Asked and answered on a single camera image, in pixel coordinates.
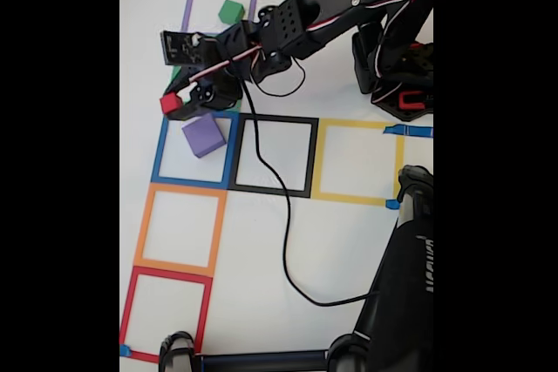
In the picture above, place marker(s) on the black square frame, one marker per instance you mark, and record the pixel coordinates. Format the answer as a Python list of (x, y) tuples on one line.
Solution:
[(270, 190)]

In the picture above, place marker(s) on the orange square frame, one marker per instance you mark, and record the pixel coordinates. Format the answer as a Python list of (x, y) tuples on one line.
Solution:
[(174, 265)]

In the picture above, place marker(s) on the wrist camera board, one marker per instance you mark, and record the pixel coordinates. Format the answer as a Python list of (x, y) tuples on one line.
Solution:
[(181, 47)]

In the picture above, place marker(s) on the red square frame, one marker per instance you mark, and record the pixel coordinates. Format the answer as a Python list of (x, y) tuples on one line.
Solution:
[(170, 275)]

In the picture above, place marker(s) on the black tripod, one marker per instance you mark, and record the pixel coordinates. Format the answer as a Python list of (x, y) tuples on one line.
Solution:
[(401, 302)]

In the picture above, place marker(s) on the small blue tape piece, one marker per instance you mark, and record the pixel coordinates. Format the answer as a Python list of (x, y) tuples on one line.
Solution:
[(125, 350), (392, 204)]

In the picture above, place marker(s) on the green cube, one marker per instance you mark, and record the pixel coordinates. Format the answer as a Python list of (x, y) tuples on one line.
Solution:
[(230, 11)]

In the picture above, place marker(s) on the yellow square frame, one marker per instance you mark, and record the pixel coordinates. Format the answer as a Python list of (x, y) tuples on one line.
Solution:
[(349, 198)]

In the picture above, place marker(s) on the blue square frame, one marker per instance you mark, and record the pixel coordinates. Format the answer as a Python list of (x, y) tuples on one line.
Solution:
[(187, 181)]

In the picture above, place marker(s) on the small red cube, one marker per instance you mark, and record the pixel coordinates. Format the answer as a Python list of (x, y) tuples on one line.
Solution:
[(170, 103)]

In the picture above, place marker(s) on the blue tape strip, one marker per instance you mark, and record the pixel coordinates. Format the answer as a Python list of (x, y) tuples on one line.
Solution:
[(414, 131)]

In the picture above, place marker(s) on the large purple cube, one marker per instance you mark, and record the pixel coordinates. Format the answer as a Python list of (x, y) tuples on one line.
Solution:
[(202, 134)]

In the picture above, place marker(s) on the purple square frame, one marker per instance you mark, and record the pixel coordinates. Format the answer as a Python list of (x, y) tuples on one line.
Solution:
[(188, 6)]

